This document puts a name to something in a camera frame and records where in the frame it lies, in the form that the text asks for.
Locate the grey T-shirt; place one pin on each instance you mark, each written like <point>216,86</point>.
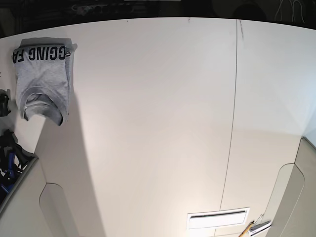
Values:
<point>44,77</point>

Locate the black power strip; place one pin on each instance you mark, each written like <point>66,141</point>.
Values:
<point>102,9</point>

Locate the black and blue tool pile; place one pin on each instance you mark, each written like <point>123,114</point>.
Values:
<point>13,160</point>

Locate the black device at table edge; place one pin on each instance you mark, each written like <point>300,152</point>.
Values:
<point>4,108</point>

